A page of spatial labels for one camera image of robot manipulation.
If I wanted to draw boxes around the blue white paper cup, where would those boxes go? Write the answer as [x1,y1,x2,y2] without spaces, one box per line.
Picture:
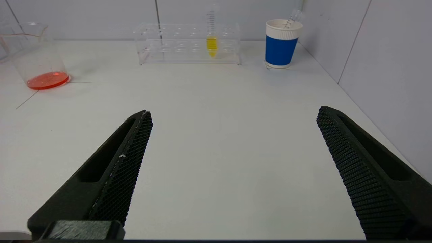
[265,19,303,69]

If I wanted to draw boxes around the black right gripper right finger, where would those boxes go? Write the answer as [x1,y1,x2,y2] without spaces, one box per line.
[316,106,432,241]

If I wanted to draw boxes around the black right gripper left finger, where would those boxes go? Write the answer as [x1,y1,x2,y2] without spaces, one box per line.
[28,110,153,241]

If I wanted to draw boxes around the clear graduated plastic test tube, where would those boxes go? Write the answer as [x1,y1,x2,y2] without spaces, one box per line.
[285,9,303,29]

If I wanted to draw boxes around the clear glass beaker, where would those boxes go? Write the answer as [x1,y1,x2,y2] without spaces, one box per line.
[0,23,71,90]

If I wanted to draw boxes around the clear acrylic test tube rack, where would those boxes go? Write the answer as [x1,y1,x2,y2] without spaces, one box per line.
[134,23,241,65]

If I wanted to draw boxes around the test tube with yellow pigment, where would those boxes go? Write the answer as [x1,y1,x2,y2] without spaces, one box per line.
[206,4,219,58]

